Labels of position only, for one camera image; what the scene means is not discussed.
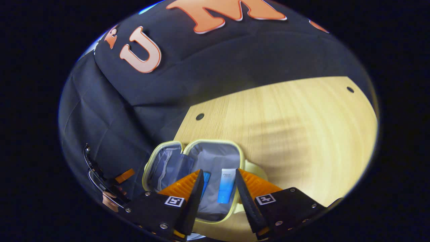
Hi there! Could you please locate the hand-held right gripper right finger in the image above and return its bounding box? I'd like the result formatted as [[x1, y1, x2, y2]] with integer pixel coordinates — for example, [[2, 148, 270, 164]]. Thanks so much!
[[235, 168, 327, 240]]

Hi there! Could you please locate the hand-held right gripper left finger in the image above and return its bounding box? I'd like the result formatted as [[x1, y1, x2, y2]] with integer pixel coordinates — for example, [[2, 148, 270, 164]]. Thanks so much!
[[126, 169, 205, 241]]

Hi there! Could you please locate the blue skin care bottle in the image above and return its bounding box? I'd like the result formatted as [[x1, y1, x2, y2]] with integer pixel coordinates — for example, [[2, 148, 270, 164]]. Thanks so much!
[[201, 172, 211, 200]]

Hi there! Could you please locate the white and blue cream tube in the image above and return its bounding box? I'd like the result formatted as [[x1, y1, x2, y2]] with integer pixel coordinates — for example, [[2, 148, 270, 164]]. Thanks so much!
[[217, 169, 237, 204]]

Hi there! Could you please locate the pale yellow small suitcase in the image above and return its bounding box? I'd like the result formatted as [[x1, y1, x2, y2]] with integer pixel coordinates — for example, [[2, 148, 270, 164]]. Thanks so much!
[[142, 139, 269, 224]]

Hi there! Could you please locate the black backdrop cloth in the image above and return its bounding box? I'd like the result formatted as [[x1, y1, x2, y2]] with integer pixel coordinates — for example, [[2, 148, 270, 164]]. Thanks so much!
[[59, 0, 375, 202]]

